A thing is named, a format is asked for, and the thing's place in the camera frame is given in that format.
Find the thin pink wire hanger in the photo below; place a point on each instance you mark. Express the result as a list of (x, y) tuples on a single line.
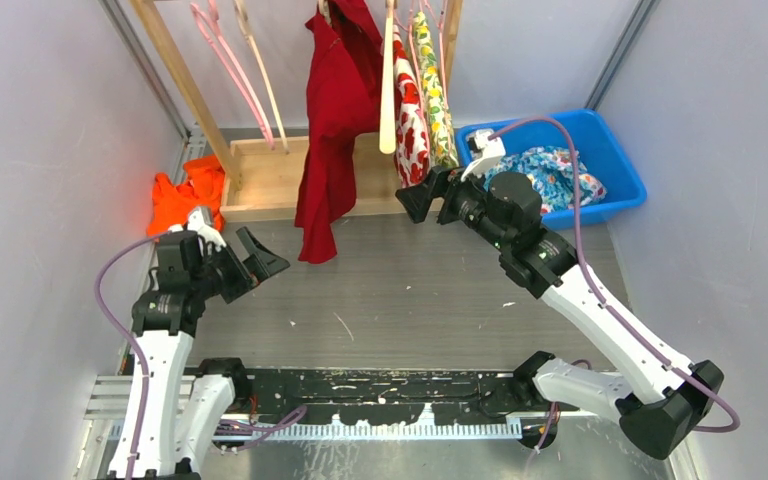
[(438, 16)]

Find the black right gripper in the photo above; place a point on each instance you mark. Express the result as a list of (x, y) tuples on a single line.
[(440, 181)]

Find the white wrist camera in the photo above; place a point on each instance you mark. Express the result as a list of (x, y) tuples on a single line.
[(486, 149), (200, 220)]

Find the thick pink hanger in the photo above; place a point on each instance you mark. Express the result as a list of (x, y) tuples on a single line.
[(207, 22)]

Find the lemon print skirt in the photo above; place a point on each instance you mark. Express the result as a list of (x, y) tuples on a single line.
[(433, 98)]

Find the cream wooden hanger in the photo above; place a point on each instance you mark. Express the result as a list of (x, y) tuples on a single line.
[(387, 129)]

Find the red poppy print cloth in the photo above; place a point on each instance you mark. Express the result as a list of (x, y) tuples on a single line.
[(412, 155)]

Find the orange cloth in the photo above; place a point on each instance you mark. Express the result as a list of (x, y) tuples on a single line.
[(203, 186)]

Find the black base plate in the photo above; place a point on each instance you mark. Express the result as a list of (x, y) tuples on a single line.
[(379, 397)]

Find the blue floral cloth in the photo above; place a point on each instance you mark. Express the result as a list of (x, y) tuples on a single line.
[(551, 173)]

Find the beige wooden hanger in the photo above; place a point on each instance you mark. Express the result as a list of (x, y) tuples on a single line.
[(248, 34)]

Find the wooden hanger rack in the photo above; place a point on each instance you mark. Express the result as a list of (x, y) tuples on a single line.
[(262, 183)]

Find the blue plastic bin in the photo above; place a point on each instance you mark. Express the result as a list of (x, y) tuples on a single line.
[(599, 151)]

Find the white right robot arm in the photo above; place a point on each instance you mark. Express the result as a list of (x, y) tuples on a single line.
[(657, 396)]

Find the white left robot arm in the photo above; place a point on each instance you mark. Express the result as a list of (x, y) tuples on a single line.
[(162, 439)]

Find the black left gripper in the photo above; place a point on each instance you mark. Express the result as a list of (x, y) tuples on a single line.
[(259, 265)]

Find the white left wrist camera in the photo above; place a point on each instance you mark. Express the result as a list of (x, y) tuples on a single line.
[(200, 220)]

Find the dark red cloth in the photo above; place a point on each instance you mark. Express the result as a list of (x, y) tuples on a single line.
[(343, 101)]

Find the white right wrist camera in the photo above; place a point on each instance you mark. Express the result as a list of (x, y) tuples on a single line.
[(486, 149)]

